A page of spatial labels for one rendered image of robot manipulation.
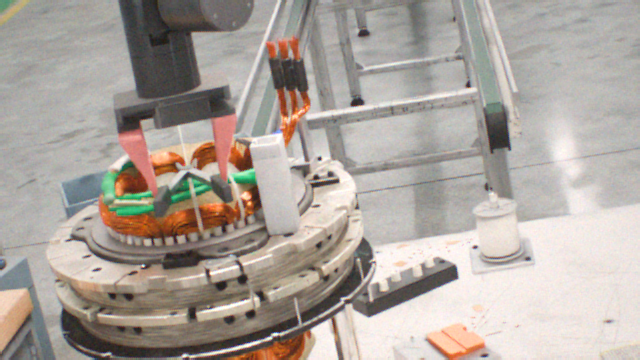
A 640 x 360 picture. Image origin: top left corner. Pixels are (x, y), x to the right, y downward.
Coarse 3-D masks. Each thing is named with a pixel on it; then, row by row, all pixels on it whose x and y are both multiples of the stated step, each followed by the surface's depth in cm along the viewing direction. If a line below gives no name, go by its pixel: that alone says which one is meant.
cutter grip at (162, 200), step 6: (162, 186) 119; (168, 186) 120; (162, 192) 118; (168, 192) 119; (156, 198) 117; (162, 198) 117; (168, 198) 119; (156, 204) 116; (162, 204) 116; (168, 204) 119; (156, 210) 116; (162, 210) 116; (156, 216) 117; (162, 216) 116
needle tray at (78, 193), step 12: (72, 180) 166; (84, 180) 166; (96, 180) 166; (60, 192) 162; (72, 192) 166; (84, 192) 166; (96, 192) 167; (72, 204) 166; (84, 204) 156; (72, 216) 156
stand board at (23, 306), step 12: (24, 288) 134; (0, 300) 132; (12, 300) 131; (24, 300) 132; (0, 312) 129; (12, 312) 129; (24, 312) 132; (0, 324) 126; (12, 324) 129; (0, 336) 126; (12, 336) 128; (0, 348) 125
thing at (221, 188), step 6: (216, 174) 120; (216, 180) 118; (222, 180) 118; (216, 186) 118; (222, 186) 117; (228, 186) 117; (216, 192) 119; (222, 192) 117; (228, 192) 117; (222, 198) 117; (228, 198) 117
